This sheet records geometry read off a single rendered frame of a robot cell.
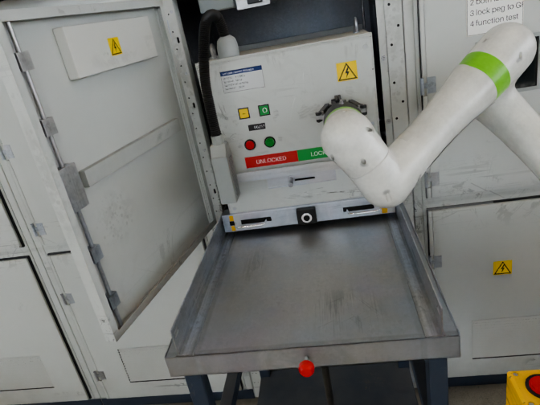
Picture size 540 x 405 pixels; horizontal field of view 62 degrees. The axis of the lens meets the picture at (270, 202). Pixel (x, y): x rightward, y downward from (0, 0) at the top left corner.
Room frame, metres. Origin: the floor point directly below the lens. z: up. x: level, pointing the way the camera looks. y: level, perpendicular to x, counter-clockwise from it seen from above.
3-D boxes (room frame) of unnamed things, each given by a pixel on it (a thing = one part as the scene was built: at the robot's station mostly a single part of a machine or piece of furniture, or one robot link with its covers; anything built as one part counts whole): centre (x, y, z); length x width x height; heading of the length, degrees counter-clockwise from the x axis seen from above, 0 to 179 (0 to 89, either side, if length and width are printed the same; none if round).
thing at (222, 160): (1.26, 0.11, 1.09); 0.08 x 0.05 x 0.17; 171
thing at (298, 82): (1.29, -0.11, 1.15); 0.48 x 0.01 x 0.48; 81
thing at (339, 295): (1.09, -0.07, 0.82); 0.68 x 0.62 x 0.06; 170
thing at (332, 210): (1.31, -0.11, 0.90); 0.54 x 0.05 x 0.06; 81
